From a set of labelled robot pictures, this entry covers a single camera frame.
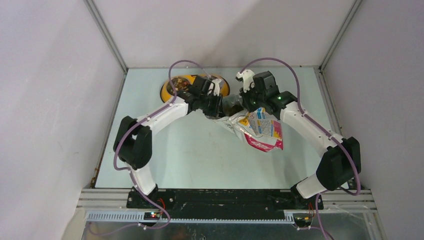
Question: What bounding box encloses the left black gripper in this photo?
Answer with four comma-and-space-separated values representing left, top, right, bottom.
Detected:
199, 92, 226, 120

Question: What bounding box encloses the yellow double pet bowl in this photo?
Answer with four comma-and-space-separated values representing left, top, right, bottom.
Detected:
159, 74, 231, 103

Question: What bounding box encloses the pet food bag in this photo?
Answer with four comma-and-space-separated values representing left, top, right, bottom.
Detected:
208, 94, 284, 153

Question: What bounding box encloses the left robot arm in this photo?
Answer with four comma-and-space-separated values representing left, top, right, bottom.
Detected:
113, 75, 223, 208

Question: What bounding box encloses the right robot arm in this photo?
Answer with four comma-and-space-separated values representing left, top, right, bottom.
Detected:
236, 69, 361, 209

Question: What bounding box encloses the brown pet food kibble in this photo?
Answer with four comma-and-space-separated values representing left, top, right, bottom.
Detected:
228, 105, 244, 116

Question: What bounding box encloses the kibble in left bowl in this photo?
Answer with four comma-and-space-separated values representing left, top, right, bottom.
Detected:
171, 76, 191, 91

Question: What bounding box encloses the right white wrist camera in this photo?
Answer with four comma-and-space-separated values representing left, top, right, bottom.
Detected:
235, 69, 255, 93

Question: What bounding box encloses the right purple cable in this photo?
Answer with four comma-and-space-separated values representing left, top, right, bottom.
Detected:
240, 57, 362, 240

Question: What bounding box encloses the purple cable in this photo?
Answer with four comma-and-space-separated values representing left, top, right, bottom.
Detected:
240, 57, 362, 240
87, 59, 213, 237

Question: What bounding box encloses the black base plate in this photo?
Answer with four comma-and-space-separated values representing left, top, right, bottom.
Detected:
127, 188, 324, 221

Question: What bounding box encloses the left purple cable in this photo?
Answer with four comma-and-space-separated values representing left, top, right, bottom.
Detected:
87, 59, 213, 237

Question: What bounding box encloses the aluminium frame rail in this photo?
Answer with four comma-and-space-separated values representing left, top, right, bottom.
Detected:
77, 188, 377, 226

